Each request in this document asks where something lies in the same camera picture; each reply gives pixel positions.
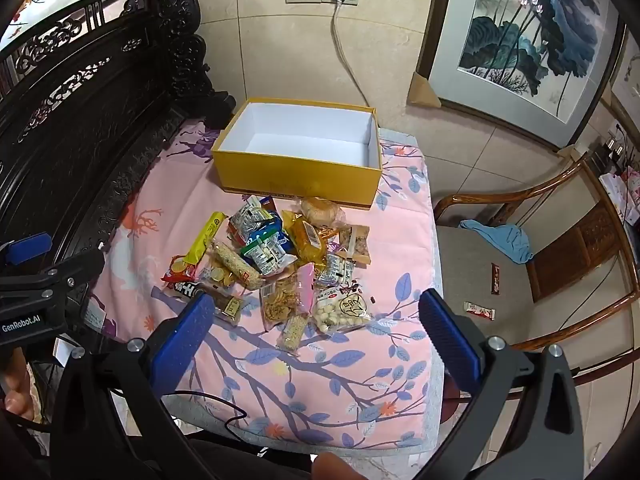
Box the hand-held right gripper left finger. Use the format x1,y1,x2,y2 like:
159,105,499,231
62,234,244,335
50,292,217,480

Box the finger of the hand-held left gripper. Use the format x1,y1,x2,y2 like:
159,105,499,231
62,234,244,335
42,247,106,303
0,232,53,268

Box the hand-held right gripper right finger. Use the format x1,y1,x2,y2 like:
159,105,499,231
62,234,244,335
415,289,586,480

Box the pile of snack packets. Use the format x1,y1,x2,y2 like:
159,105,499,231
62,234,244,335
161,194,375,355

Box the yellow barcode snack bag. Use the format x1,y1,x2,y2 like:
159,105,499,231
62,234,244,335
282,210,328,266

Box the round bun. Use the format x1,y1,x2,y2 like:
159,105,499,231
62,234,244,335
300,197,346,226

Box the yellow cardboard box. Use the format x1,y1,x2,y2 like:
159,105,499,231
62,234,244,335
210,97,385,208

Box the person's left hand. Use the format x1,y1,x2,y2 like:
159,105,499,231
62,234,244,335
0,350,36,421

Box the white red snack packet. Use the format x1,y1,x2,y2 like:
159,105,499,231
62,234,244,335
462,301,497,322

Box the pink floral blanket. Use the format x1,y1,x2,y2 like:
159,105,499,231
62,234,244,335
87,117,441,453

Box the blue cloth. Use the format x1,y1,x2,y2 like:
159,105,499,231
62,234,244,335
459,219,533,265

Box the dark carved wooden bench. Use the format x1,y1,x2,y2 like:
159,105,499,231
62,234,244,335
0,0,236,321

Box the wooden armchair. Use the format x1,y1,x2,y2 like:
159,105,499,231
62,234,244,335
432,152,640,396

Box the pink patterned bag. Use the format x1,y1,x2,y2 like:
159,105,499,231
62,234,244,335
600,167,640,226

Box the cardboard corner protector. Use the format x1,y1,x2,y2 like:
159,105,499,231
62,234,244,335
407,72,442,108

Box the narrow framed picture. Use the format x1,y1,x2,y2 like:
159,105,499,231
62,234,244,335
600,30,640,126

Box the framed lotus painting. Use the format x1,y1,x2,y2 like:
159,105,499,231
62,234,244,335
417,0,628,148

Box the thin black cable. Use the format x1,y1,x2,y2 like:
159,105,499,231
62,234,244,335
165,390,248,431

